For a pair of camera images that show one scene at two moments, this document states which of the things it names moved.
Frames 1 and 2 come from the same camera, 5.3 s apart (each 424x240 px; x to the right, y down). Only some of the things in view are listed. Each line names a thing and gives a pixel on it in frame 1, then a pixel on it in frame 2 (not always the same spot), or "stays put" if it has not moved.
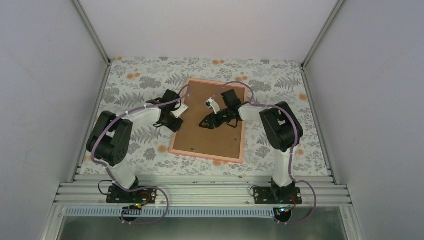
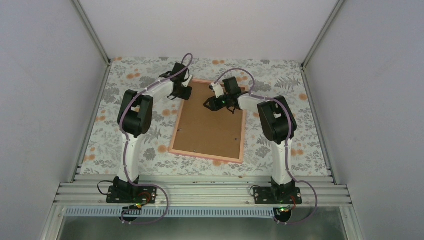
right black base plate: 269,195 stays put
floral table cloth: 132,83 stays put
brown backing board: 222,141 stays put
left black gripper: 174,127 → 186,96
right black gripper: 209,121 → 214,106
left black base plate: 117,195 stays put
